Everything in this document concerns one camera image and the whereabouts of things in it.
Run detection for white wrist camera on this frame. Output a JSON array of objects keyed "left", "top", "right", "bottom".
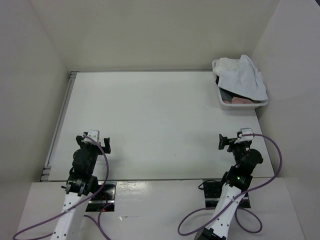
[
  {"left": 82, "top": 130, "right": 100, "bottom": 144},
  {"left": 237, "top": 127, "right": 254, "bottom": 142}
]

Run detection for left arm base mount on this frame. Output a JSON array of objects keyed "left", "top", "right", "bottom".
[{"left": 85, "top": 183, "right": 116, "bottom": 213}]

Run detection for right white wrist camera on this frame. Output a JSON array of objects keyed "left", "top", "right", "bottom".
[{"left": 237, "top": 127, "right": 254, "bottom": 142}]

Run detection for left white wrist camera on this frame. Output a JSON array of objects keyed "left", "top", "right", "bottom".
[{"left": 82, "top": 130, "right": 100, "bottom": 144}]

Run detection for aluminium table edge rail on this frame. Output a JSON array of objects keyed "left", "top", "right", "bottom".
[{"left": 39, "top": 71, "right": 78, "bottom": 182}]

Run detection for black garment in basket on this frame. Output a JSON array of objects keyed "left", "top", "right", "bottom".
[{"left": 218, "top": 87, "right": 236, "bottom": 104}]

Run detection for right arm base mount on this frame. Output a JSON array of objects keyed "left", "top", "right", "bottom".
[{"left": 198, "top": 179, "right": 223, "bottom": 208}]

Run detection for white pleated skirt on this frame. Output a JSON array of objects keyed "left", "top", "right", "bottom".
[{"left": 212, "top": 54, "right": 268, "bottom": 102}]

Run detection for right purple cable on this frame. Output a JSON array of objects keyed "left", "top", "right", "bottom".
[{"left": 177, "top": 133, "right": 283, "bottom": 236}]

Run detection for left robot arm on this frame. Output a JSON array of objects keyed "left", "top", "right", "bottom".
[{"left": 51, "top": 130, "right": 111, "bottom": 240}]

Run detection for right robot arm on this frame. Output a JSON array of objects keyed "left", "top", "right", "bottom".
[{"left": 194, "top": 128, "right": 263, "bottom": 240}]

